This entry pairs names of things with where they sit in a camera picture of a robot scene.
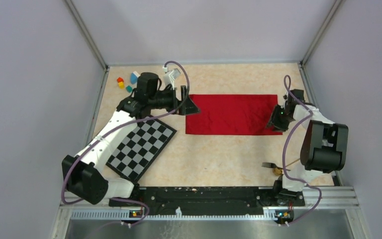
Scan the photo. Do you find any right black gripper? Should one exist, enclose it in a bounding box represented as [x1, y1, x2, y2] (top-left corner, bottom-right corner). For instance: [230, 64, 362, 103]
[265, 105, 295, 132]

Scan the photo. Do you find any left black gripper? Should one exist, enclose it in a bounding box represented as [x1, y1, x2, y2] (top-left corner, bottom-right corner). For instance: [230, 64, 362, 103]
[148, 85, 200, 116]

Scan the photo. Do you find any red cloth napkin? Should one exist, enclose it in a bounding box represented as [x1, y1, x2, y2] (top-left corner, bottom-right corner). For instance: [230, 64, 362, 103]
[185, 94, 282, 136]

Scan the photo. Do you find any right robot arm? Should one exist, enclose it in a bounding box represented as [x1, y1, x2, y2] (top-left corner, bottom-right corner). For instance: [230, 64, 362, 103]
[267, 89, 349, 205]

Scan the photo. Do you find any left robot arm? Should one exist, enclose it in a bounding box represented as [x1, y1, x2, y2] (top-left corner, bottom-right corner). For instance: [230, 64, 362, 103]
[61, 72, 199, 206]

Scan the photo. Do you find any dark metal fork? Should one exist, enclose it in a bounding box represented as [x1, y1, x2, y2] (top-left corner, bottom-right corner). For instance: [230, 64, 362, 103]
[262, 162, 283, 170]

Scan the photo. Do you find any blue white block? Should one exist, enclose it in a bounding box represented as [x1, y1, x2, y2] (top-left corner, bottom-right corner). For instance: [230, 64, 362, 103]
[130, 71, 140, 85]

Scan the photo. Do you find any teal small cube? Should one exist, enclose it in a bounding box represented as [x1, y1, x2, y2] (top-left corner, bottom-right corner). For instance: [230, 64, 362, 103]
[125, 86, 133, 93]

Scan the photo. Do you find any black white checkerboard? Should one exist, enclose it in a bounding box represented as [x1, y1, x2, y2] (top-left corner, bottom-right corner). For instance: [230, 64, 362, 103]
[106, 119, 177, 183]

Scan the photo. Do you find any yellow small cube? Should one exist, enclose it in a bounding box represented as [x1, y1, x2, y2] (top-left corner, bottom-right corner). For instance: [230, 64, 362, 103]
[118, 82, 125, 89]

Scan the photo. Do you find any aluminium frame right post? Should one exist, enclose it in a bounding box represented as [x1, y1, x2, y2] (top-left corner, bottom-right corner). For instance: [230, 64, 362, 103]
[300, 0, 346, 68]

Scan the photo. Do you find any aluminium frame post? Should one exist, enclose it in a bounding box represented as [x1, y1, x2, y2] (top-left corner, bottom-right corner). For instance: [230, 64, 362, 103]
[300, 0, 346, 68]
[63, 0, 108, 72]

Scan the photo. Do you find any aluminium frame left post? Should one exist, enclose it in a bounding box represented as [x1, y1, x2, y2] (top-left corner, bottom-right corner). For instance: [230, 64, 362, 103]
[63, 0, 108, 72]

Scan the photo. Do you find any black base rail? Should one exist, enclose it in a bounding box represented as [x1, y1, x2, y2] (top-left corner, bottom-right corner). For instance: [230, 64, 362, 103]
[108, 186, 305, 217]

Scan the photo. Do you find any white toothed cable tray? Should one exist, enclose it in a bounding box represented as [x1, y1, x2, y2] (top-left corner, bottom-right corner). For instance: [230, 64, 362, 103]
[71, 209, 277, 221]

